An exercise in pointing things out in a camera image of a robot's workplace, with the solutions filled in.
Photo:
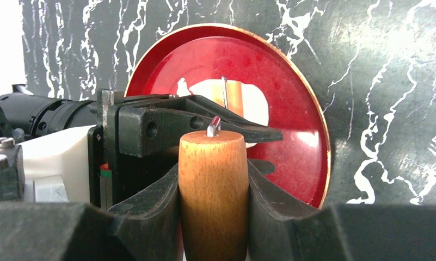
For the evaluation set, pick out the round red tray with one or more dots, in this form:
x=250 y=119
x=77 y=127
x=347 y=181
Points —
x=211 y=51

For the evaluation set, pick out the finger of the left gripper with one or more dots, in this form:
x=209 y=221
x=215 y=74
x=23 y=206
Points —
x=192 y=103
x=203 y=133

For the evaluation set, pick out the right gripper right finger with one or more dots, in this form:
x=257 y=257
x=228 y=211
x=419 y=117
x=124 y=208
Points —
x=282 y=227

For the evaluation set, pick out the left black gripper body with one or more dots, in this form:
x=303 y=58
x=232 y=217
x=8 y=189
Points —
x=109 y=183

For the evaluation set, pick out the wooden rolling pin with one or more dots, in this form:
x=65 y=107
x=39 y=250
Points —
x=214 y=194

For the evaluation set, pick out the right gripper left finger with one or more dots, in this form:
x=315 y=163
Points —
x=142 y=227

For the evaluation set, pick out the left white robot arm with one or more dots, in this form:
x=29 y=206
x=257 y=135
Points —
x=25 y=117

